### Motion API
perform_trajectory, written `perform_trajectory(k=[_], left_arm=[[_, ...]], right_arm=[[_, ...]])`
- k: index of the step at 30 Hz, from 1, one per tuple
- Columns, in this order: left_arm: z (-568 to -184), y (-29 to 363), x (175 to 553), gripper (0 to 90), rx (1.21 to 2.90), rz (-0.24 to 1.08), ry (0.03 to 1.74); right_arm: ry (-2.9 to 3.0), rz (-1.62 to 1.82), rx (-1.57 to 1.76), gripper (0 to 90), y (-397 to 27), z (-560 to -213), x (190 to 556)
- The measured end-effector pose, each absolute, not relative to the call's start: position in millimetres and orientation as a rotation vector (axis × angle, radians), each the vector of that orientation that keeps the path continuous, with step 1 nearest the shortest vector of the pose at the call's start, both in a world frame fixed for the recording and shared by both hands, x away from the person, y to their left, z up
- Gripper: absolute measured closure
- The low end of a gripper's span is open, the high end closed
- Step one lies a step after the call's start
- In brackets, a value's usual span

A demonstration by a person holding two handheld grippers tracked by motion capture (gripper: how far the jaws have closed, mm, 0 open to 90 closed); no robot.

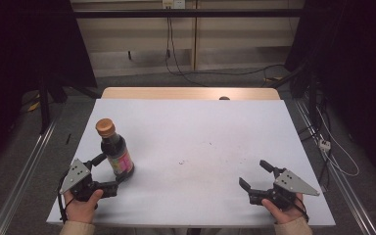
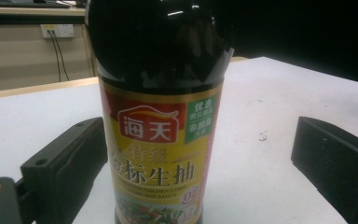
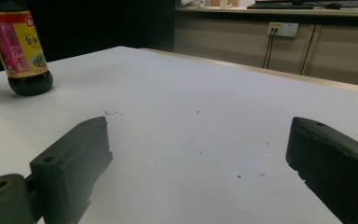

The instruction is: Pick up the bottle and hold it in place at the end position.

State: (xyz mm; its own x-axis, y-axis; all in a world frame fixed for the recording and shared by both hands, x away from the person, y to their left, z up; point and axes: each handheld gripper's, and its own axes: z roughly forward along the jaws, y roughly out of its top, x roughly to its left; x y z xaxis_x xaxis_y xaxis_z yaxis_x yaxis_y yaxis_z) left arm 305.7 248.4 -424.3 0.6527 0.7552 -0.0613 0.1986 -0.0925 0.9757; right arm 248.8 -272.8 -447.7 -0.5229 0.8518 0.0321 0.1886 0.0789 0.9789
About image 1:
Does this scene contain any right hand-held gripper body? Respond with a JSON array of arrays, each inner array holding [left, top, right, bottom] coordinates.
[[272, 168, 320, 211]]

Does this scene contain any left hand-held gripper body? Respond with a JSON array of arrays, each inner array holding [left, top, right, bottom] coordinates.
[[59, 159, 104, 203]]

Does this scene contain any dark sauce bottle orange cap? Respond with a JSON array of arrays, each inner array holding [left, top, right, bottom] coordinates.
[[95, 117, 136, 181]]

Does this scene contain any person's right hand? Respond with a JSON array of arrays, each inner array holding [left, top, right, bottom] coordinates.
[[260, 192, 305, 225]]

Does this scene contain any person's left hand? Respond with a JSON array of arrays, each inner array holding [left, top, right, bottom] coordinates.
[[63, 188, 105, 225]]

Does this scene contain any white power strip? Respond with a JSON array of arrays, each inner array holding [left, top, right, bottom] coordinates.
[[318, 138, 332, 153]]

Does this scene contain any black metal stand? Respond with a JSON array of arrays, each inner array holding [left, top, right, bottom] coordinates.
[[37, 73, 52, 135]]

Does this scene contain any white board sheet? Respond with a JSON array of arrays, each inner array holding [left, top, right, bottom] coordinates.
[[46, 98, 337, 228]]

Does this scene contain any wooden table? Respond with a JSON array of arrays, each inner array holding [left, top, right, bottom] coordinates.
[[101, 86, 281, 101]]

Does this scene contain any black curtain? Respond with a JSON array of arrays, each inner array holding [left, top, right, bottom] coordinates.
[[0, 0, 98, 179], [284, 0, 376, 188]]

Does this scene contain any black horizontal bar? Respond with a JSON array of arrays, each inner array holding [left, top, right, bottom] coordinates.
[[72, 8, 306, 20]]

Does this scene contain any right hand-held gripper black cable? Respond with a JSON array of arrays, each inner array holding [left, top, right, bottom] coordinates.
[[293, 194, 310, 223]]

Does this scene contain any hand-held gripper black cable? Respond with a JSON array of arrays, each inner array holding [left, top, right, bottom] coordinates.
[[57, 169, 71, 225], [293, 194, 310, 223]]

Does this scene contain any left hand-held gripper black cable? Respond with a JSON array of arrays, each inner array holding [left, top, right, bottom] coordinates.
[[57, 169, 71, 225]]

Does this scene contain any aluminium floor rail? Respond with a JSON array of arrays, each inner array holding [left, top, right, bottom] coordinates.
[[293, 99, 376, 235], [0, 119, 59, 235]]

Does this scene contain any white cable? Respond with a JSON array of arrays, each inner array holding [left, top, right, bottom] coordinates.
[[315, 107, 360, 177]]

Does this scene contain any bundle of black floor cables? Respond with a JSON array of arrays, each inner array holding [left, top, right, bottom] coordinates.
[[297, 73, 333, 184]]

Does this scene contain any black wall cable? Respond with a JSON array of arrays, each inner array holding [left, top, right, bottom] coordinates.
[[164, 16, 287, 88]]

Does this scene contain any white wall socket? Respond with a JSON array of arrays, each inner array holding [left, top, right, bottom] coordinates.
[[162, 0, 187, 10]]

